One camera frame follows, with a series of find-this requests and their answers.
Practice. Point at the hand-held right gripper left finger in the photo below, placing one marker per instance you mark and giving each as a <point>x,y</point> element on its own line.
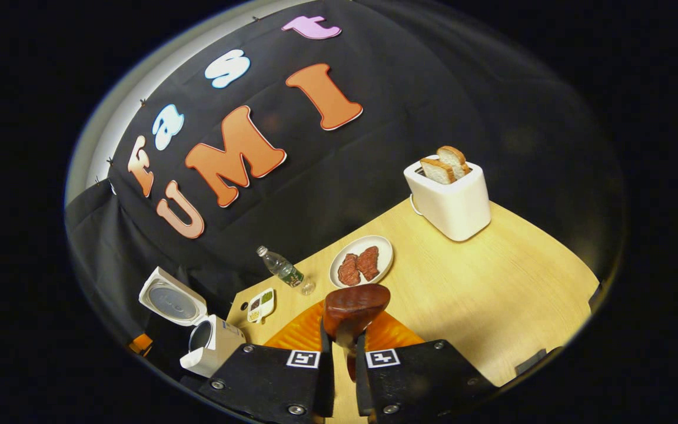
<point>268,386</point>

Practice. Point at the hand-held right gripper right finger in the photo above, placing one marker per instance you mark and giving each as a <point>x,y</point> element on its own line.
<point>415,386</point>

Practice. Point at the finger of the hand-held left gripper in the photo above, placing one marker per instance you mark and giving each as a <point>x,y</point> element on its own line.
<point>140,344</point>

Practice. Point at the white rice cooker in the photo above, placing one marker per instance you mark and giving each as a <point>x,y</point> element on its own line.
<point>221,344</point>

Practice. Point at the brown wooden spoon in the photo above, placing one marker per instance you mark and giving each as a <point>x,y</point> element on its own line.
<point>355,306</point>

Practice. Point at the white divided bean dish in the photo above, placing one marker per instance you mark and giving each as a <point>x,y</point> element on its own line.
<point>263,306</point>

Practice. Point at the pile of green beans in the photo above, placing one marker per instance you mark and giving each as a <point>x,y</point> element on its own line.
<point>266,297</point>

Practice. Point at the clear plastic water bottle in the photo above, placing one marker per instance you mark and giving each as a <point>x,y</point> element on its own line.
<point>285,270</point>

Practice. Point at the red meat piece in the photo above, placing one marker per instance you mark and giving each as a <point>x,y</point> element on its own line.
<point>349,270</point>
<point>368,263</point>

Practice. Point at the white round plate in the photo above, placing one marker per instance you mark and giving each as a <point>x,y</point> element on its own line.
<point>383,247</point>

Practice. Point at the white toaster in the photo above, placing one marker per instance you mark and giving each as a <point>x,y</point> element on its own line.
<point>454,206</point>

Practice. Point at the row of black cloth clips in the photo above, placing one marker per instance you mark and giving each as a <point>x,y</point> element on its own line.
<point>143,102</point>

